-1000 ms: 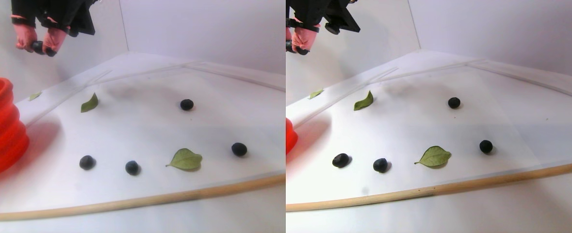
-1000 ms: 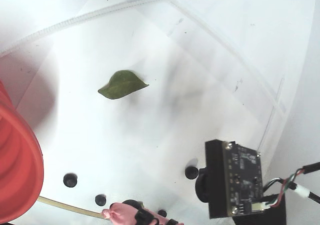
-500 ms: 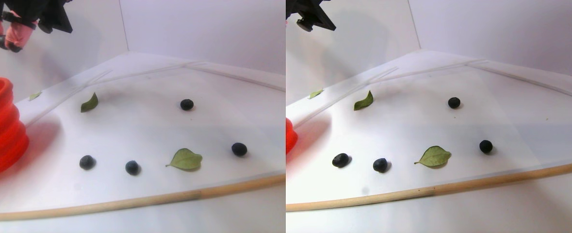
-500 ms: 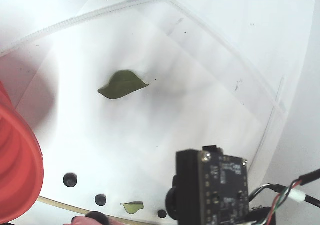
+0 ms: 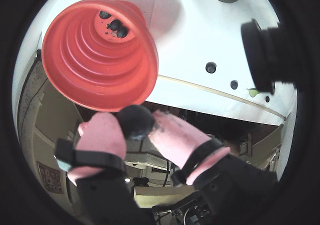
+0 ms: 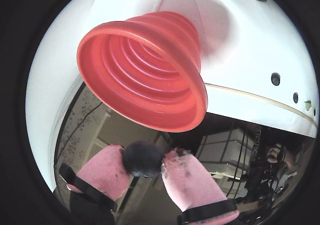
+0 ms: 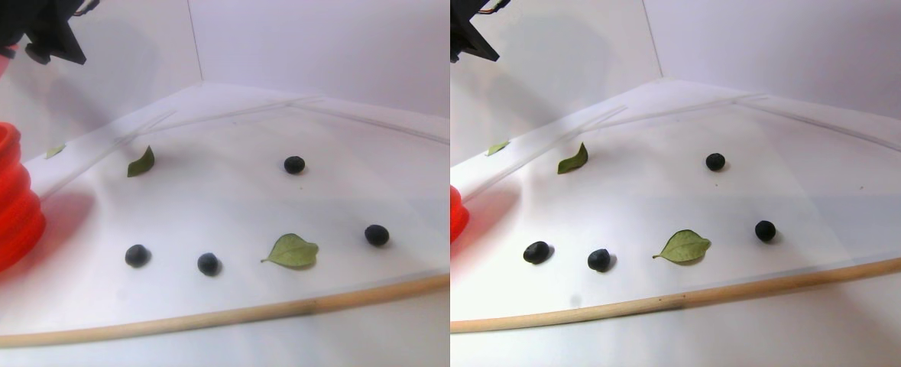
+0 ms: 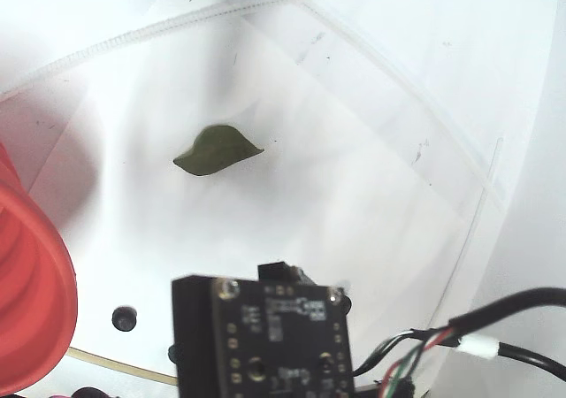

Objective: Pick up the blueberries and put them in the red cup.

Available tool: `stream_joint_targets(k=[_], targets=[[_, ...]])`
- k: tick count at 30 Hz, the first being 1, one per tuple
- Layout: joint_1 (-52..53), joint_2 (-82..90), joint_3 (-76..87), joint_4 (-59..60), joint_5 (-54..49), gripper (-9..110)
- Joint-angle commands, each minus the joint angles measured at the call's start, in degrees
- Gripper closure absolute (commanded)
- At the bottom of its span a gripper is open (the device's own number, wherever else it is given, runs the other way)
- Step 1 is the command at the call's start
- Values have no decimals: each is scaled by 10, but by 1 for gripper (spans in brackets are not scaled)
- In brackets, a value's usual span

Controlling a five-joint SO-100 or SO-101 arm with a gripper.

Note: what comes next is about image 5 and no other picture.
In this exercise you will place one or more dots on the pink padded gripper finger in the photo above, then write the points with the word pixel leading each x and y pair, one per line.
pixel 100 137
pixel 180 142

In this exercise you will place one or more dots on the black fisheye camera module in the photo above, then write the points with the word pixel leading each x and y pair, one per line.
pixel 262 55

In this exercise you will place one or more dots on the dark blueberry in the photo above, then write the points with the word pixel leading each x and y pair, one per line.
pixel 267 99
pixel 115 24
pixel 123 33
pixel 104 14
pixel 136 121
pixel 210 67
pixel 234 84

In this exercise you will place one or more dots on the red collapsible ribbed cup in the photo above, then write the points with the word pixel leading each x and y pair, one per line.
pixel 100 60

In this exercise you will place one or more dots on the large light green leaf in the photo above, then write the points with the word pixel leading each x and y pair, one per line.
pixel 253 92

